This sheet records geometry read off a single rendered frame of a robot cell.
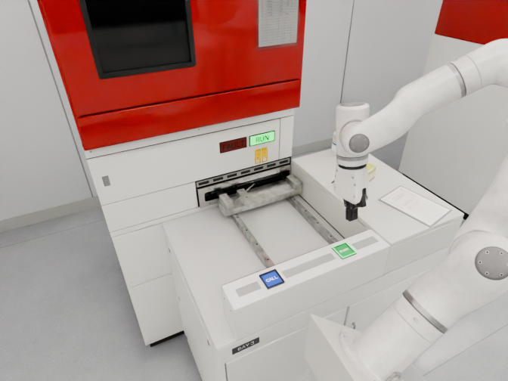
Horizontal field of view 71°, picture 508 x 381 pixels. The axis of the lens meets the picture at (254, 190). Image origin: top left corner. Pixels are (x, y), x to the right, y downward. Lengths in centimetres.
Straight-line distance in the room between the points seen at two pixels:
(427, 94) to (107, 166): 102
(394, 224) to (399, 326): 48
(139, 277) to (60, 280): 105
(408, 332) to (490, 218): 32
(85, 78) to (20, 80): 162
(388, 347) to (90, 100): 104
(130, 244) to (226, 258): 43
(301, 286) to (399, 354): 32
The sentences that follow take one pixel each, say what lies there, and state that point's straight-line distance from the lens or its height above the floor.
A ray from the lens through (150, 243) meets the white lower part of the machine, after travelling 158.
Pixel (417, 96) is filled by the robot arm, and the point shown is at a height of 146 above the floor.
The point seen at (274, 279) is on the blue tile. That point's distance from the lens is 107.
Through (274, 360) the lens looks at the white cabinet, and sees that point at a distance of 132.
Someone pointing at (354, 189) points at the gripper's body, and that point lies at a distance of 99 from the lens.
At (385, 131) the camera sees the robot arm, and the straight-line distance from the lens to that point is 89.
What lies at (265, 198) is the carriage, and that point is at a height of 88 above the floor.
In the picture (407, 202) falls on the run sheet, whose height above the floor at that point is 97.
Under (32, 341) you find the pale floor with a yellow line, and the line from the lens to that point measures 243.
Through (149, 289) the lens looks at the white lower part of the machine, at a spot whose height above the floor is 47.
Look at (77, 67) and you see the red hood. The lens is 118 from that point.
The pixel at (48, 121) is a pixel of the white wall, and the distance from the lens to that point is 287.
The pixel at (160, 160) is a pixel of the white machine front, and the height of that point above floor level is 110.
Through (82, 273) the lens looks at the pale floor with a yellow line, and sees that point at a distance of 265.
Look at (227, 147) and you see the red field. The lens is 144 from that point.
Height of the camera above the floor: 176
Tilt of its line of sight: 35 degrees down
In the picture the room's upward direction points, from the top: 1 degrees counter-clockwise
